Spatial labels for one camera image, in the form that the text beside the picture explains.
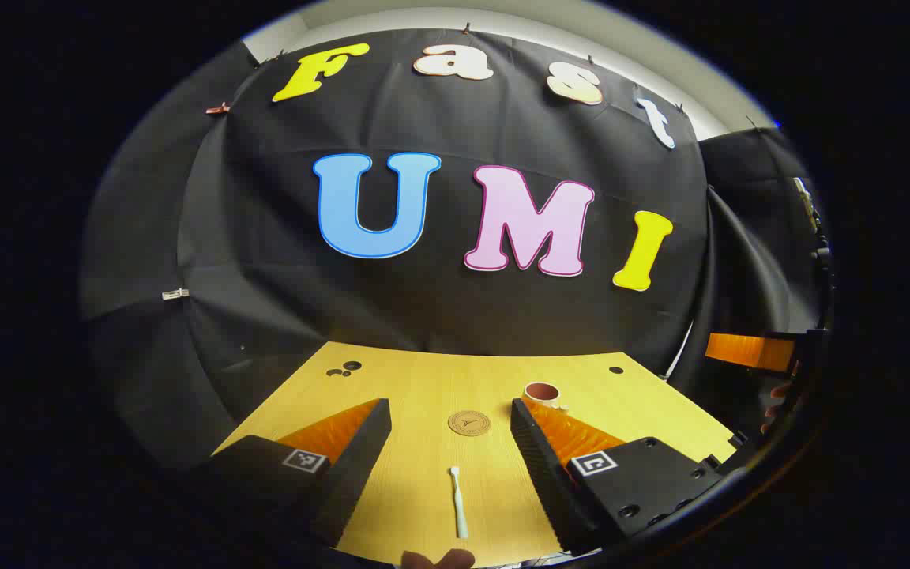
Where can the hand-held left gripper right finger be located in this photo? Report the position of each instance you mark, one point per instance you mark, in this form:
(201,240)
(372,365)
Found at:
(538,462)

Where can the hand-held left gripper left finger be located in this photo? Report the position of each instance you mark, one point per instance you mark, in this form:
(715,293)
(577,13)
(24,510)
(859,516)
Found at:
(360,450)

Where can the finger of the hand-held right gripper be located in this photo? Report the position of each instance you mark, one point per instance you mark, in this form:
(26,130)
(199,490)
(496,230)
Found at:
(747,351)

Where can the beige cup with pink inside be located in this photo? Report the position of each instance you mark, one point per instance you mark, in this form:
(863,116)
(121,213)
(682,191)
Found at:
(542,393)

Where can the round wooden coaster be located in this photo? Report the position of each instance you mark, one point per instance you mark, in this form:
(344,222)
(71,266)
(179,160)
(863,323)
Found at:
(469,423)

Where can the white toothbrush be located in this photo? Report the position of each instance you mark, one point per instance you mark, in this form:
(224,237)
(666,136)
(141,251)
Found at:
(460,506)

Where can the wooden desktop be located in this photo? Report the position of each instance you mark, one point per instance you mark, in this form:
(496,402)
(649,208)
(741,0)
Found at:
(423,379)

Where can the black backdrop cloth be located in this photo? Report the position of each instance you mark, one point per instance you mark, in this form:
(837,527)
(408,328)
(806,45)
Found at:
(455,308)

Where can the white clip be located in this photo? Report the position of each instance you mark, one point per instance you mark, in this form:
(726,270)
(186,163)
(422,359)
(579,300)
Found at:
(174,294)

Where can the red clip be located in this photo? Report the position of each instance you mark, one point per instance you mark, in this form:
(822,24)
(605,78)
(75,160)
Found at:
(218,108)

